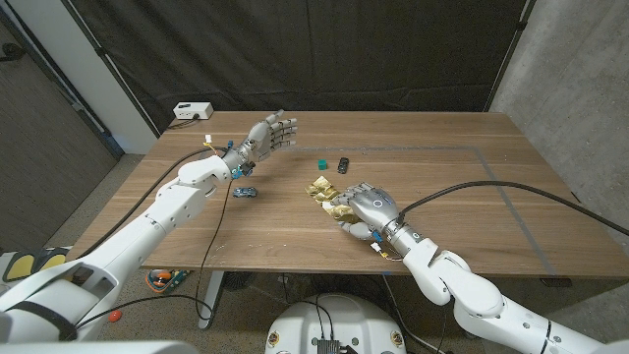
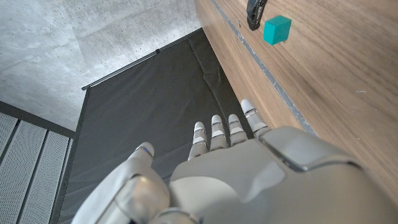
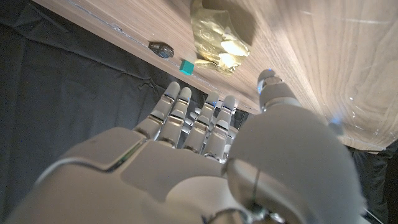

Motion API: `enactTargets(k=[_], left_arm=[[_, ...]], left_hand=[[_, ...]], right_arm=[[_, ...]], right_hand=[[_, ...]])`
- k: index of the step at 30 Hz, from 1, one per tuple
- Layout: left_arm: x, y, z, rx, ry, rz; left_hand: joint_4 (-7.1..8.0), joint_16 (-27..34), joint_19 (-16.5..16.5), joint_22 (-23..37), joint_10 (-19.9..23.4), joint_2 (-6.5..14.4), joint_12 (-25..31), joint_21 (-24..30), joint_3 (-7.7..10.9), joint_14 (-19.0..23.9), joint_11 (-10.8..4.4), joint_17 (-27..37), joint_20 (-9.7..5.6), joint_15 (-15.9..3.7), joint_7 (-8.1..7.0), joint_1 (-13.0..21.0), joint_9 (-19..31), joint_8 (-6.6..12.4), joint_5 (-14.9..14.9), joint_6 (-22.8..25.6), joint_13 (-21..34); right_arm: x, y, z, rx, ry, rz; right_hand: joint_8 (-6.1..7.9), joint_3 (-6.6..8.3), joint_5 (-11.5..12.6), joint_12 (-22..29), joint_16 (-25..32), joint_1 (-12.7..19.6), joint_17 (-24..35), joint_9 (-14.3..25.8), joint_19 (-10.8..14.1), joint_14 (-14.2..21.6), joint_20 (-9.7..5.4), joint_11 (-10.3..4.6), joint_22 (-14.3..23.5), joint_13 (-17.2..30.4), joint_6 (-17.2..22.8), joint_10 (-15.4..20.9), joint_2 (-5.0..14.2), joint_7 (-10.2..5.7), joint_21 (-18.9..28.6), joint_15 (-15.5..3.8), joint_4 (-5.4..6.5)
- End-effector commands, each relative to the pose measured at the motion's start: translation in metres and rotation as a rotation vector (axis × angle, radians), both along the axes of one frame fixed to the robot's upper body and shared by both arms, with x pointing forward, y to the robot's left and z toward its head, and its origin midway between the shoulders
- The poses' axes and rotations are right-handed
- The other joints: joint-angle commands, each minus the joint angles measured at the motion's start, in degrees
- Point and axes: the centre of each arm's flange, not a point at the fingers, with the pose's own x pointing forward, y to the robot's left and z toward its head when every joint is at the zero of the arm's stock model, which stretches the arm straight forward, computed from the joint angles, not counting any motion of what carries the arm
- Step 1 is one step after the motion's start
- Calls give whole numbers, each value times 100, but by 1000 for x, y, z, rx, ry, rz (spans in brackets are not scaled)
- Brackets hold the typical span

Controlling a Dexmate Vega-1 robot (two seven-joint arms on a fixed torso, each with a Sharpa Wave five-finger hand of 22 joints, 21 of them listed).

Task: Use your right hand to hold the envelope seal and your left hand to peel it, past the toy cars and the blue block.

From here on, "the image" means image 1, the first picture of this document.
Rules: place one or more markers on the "gold foil envelope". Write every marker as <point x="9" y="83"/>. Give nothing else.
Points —
<point x="319" y="189"/>

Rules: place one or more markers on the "small teal block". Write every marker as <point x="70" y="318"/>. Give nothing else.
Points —
<point x="322" y="164"/>

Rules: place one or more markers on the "blue toy car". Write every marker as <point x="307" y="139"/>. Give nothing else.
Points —
<point x="245" y="192"/>

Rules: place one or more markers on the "colourful floor toy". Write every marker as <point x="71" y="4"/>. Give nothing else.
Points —
<point x="164" y="280"/>

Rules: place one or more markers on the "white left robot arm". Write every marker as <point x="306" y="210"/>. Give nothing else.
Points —
<point x="162" y="216"/>

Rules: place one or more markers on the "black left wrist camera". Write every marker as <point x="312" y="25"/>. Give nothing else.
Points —
<point x="245" y="170"/>

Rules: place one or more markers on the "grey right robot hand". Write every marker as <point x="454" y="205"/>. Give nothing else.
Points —
<point x="376" y="206"/>

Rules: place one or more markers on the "white power outlet box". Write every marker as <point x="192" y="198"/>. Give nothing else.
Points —
<point x="192" y="110"/>

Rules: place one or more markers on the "black toy car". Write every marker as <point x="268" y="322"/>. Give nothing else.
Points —
<point x="343" y="165"/>

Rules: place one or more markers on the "yellow black foot pedal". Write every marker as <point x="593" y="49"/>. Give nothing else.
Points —
<point x="51" y="260"/>
<point x="19" y="267"/>

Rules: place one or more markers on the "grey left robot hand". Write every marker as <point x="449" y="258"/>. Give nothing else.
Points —
<point x="268" y="137"/>

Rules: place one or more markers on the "black cloth backdrop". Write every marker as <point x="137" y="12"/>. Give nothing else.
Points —
<point x="295" y="49"/>

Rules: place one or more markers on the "small orange ball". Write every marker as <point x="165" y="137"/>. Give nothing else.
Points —
<point x="114" y="315"/>

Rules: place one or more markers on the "black backdrop stand pole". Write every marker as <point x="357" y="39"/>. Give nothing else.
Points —
<point x="113" y="74"/>
<point x="508" y="54"/>

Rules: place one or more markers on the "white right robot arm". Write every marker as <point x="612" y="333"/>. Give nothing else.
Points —
<point x="467" y="290"/>

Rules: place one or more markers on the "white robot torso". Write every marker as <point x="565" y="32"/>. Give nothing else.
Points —
<point x="339" y="319"/>

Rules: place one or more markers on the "grey table leg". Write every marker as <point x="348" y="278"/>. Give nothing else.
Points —
<point x="211" y="300"/>

